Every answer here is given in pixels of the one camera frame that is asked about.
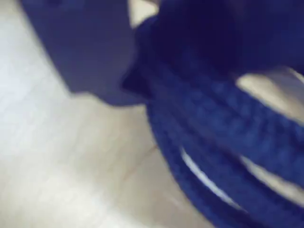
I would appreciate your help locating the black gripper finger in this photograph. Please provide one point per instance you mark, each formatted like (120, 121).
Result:
(83, 47)
(202, 35)

